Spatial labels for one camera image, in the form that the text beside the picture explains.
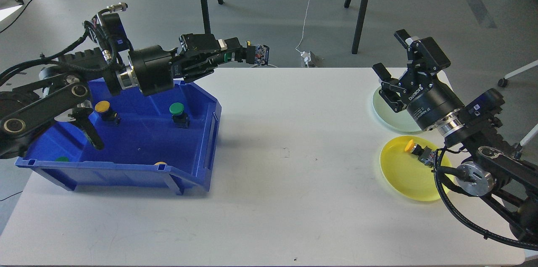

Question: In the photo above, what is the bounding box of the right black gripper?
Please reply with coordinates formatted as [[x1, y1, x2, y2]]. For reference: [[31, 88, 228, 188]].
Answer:
[[372, 29, 464, 131]]

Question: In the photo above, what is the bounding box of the yellow plate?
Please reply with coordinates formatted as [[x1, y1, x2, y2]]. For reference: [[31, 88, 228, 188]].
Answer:
[[379, 135, 440, 202]]

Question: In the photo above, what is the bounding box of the green button at bin corner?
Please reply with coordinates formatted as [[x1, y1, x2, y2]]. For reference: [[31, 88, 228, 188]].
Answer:
[[55, 156, 70, 162]]

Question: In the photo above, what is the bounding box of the light green plate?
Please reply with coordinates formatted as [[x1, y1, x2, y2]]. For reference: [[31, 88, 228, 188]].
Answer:
[[372, 86, 422, 133]]

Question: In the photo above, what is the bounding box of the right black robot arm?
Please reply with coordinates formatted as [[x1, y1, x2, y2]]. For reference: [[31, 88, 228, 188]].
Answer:
[[373, 29, 538, 251]]

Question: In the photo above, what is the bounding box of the blue plastic bin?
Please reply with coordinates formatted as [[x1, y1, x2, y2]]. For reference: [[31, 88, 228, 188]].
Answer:
[[15, 79, 222, 196]]

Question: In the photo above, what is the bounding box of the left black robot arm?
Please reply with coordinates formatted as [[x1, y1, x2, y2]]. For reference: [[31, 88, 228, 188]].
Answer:
[[0, 3, 255, 159]]

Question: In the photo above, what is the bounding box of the white cable on floor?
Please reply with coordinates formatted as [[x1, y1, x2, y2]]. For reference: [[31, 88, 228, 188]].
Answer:
[[251, 0, 320, 68]]

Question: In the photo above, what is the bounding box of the white power adapter on floor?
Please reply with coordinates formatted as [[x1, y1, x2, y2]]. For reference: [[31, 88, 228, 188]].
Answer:
[[301, 51, 320, 68]]

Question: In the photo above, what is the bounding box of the yellow push button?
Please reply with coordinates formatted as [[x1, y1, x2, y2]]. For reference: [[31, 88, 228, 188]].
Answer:
[[404, 139, 436, 168], [94, 100, 121, 126]]

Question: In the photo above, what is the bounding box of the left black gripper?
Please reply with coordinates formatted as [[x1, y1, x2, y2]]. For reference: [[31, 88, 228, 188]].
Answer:
[[122, 33, 247, 96]]

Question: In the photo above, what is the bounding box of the green push button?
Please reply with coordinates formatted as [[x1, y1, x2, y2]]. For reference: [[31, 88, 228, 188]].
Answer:
[[169, 102, 190, 129], [224, 45, 269, 66]]

